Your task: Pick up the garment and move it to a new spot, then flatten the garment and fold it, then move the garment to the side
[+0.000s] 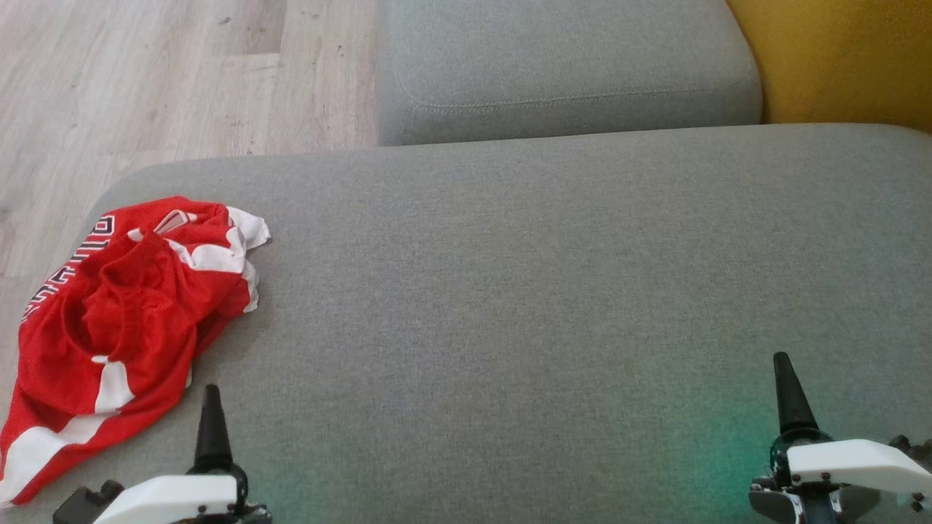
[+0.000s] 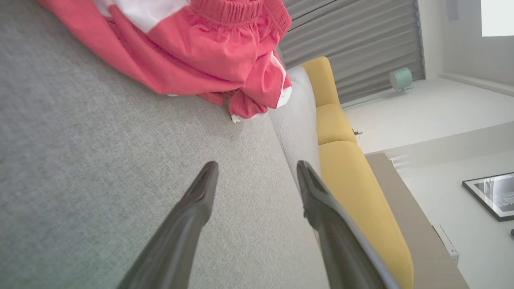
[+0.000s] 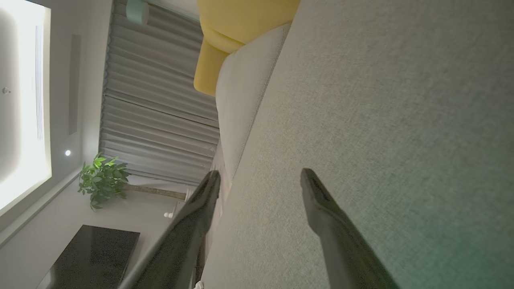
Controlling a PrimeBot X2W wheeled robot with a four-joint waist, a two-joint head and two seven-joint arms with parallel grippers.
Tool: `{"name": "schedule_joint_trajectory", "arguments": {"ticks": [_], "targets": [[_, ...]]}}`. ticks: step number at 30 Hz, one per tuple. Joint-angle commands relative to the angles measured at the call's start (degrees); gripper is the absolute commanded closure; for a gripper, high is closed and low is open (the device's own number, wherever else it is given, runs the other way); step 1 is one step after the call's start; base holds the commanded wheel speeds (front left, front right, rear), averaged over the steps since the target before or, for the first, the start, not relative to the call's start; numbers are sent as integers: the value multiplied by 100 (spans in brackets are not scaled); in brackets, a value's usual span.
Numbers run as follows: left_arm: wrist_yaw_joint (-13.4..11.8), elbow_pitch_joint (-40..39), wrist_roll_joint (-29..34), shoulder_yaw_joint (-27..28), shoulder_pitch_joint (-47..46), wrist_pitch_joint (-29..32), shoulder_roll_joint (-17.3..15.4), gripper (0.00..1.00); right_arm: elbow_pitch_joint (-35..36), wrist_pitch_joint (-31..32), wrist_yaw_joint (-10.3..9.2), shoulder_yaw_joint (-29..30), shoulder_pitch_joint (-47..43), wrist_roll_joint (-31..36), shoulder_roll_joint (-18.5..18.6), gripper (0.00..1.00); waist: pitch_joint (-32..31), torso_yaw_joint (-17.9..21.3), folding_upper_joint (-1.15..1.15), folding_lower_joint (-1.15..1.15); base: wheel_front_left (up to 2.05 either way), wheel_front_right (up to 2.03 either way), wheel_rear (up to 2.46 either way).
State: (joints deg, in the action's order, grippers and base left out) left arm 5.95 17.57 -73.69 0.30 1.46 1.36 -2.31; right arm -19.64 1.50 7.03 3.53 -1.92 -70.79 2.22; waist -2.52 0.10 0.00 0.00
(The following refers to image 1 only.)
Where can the small grey sofa cushion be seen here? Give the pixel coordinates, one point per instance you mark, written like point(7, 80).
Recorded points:
point(568, 65)

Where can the large grey sofa seat cushion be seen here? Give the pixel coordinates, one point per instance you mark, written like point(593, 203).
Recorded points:
point(510, 291)

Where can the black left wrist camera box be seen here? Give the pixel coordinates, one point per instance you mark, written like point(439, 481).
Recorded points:
point(76, 506)

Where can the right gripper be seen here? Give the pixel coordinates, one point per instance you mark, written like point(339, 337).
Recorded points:
point(852, 466)

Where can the yellow fabric panel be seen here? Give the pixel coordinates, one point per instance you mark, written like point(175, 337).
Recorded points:
point(844, 58)

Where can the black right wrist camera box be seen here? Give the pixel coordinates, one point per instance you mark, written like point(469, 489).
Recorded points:
point(914, 447)

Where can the red white basketball shorts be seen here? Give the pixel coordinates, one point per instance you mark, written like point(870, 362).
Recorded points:
point(113, 386)

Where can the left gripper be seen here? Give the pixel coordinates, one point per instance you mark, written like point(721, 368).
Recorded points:
point(175, 498)

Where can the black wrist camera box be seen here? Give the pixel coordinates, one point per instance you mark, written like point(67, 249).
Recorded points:
point(914, 447)
point(76, 506)

